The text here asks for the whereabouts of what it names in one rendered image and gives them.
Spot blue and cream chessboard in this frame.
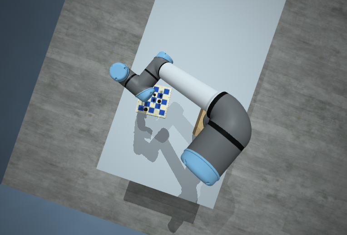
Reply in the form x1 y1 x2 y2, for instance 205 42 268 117
136 85 172 118

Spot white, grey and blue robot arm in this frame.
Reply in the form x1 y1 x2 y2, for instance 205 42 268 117
109 51 252 186

